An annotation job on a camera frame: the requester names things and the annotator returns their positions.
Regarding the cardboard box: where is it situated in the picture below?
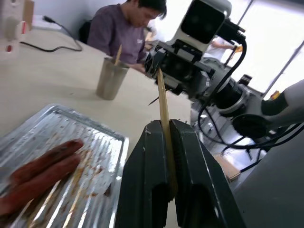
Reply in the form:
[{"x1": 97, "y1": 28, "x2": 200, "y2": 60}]
[{"x1": 22, "y1": 0, "x2": 35, "y2": 27}]

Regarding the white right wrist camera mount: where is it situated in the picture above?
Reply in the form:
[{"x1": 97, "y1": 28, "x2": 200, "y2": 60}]
[{"x1": 170, "y1": 0, "x2": 233, "y2": 52}]

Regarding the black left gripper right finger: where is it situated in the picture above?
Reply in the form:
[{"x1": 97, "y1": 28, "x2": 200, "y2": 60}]
[{"x1": 169, "y1": 119, "x2": 246, "y2": 228}]

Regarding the wooden skewer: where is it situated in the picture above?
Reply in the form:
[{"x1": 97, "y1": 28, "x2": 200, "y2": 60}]
[
  {"x1": 156, "y1": 68, "x2": 179, "y2": 199},
  {"x1": 114, "y1": 44, "x2": 123, "y2": 66}
]

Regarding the metal cup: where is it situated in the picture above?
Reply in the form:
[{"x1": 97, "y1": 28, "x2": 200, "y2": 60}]
[{"x1": 95, "y1": 57, "x2": 131, "y2": 101}]

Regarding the red-brown sausage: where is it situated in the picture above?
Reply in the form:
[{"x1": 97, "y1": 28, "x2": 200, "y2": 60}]
[
  {"x1": 0, "y1": 153, "x2": 82, "y2": 216},
  {"x1": 9, "y1": 139, "x2": 85, "y2": 185}
]

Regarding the person in white shirt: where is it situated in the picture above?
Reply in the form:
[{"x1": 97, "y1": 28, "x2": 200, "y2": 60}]
[{"x1": 210, "y1": 38, "x2": 238, "y2": 51}]

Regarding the black power cable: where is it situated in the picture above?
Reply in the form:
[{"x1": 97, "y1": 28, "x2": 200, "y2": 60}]
[{"x1": 19, "y1": 15, "x2": 84, "y2": 53}]

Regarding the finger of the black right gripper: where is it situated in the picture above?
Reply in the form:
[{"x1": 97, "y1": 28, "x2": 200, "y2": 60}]
[{"x1": 147, "y1": 95, "x2": 160, "y2": 106}]

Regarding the person in purple shirt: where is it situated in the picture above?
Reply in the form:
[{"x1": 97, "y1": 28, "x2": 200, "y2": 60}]
[{"x1": 86, "y1": 0, "x2": 167, "y2": 72}]

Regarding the black loose cable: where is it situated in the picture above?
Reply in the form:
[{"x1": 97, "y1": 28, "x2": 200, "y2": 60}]
[{"x1": 222, "y1": 123, "x2": 304, "y2": 154}]

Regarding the grey robot torso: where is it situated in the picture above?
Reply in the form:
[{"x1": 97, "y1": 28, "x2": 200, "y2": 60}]
[{"x1": 231, "y1": 79, "x2": 304, "y2": 228}]

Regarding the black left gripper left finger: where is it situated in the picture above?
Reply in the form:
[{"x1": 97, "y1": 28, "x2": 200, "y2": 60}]
[{"x1": 115, "y1": 119, "x2": 176, "y2": 228}]

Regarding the silver foil tray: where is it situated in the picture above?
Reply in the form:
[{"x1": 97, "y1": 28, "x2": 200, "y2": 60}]
[{"x1": 0, "y1": 104, "x2": 130, "y2": 228}]

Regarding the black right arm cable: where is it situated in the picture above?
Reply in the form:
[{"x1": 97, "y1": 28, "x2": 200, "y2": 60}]
[{"x1": 196, "y1": 23, "x2": 248, "y2": 144}]

